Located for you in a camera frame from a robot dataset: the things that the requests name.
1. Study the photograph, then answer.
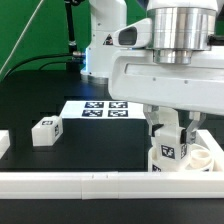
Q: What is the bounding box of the black cable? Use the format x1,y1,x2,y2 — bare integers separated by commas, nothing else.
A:
38,59,83,71
2,53,75,80

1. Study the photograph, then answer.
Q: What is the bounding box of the white marker sheet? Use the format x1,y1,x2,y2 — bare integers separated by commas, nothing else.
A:
61,100,144,119

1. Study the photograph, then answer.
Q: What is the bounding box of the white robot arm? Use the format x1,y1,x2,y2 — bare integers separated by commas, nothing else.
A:
81,0,224,143

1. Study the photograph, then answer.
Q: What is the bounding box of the black vertical pole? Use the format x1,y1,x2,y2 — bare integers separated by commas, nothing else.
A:
64,0,82,72

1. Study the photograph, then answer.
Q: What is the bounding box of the thin grey rod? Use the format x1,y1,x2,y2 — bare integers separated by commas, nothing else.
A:
0,0,45,75

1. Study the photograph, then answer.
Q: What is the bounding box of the white U-shaped fence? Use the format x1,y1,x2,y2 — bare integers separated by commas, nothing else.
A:
0,130,224,199

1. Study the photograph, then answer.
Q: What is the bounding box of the black cable upper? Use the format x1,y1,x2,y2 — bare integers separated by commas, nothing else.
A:
2,53,75,80

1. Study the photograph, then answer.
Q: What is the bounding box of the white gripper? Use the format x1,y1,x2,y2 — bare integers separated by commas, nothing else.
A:
109,48,224,144

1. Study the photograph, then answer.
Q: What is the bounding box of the black cable lower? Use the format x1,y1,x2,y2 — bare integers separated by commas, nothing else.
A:
38,59,83,71

